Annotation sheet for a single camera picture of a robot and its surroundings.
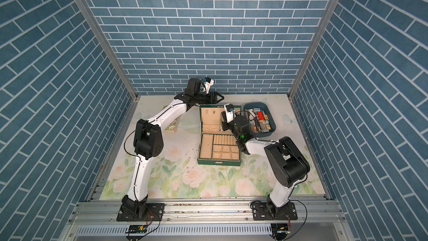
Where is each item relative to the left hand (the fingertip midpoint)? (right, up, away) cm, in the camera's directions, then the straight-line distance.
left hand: (224, 98), depth 93 cm
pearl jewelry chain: (-2, -13, +1) cm, 13 cm away
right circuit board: (+24, -57, -22) cm, 66 cm away
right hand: (0, -8, -3) cm, 9 cm away
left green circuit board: (-38, -59, -21) cm, 73 cm away
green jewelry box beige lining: (-4, -27, -2) cm, 27 cm away
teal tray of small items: (+24, -15, +13) cm, 31 cm away
